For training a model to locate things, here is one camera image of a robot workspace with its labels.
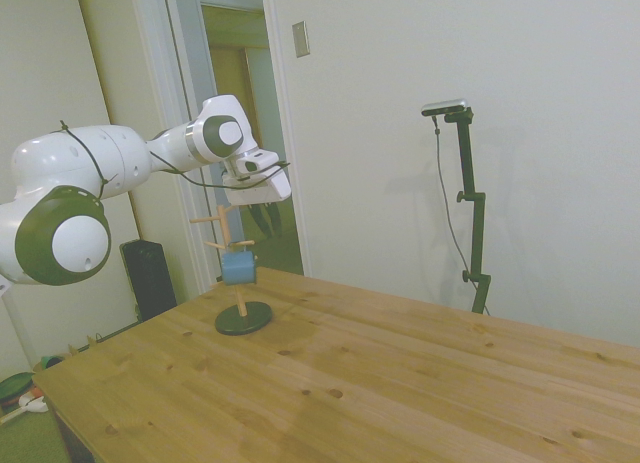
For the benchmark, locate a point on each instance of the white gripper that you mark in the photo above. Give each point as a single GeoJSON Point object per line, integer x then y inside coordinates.
{"type": "Point", "coordinates": [255, 189]}

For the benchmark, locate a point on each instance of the blue enamel mug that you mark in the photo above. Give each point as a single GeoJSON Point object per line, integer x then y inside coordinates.
{"type": "Point", "coordinates": [239, 269]}

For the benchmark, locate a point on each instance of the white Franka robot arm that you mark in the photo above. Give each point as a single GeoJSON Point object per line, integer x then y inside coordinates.
{"type": "Point", "coordinates": [75, 183]}

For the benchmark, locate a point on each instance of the wooden mug tree black base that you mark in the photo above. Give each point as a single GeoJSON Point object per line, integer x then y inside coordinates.
{"type": "Point", "coordinates": [245, 320]}

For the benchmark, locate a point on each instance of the tall black box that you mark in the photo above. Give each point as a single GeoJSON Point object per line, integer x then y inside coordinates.
{"type": "Point", "coordinates": [147, 278]}

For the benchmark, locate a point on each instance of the white plastic scoop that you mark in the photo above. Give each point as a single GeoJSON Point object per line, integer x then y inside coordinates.
{"type": "Point", "coordinates": [34, 404]}

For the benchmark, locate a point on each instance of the dark green round floor item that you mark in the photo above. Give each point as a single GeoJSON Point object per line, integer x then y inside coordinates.
{"type": "Point", "coordinates": [14, 385]}

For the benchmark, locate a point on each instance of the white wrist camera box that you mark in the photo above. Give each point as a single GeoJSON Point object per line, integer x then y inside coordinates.
{"type": "Point", "coordinates": [256, 162]}

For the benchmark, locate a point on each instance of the grey wall switch plate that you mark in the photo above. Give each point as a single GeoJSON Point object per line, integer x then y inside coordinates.
{"type": "Point", "coordinates": [300, 39]}

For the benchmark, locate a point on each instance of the grey exterior camera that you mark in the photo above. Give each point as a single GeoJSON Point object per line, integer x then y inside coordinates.
{"type": "Point", "coordinates": [445, 107]}

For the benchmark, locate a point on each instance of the black articulated camera stand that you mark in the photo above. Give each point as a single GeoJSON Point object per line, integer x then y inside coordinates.
{"type": "Point", "coordinates": [477, 218]}

